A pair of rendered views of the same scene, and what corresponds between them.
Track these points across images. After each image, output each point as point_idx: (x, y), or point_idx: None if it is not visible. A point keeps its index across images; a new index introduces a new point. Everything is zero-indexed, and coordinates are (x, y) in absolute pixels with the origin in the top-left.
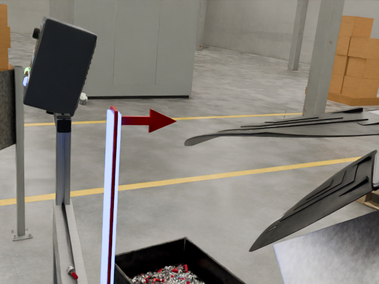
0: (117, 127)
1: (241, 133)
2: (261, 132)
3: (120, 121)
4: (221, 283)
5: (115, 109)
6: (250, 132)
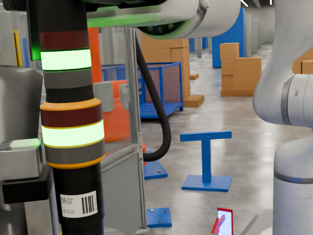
0: (217, 217)
1: (153, 229)
2: (140, 227)
3: (218, 215)
4: None
5: (222, 208)
6: (147, 228)
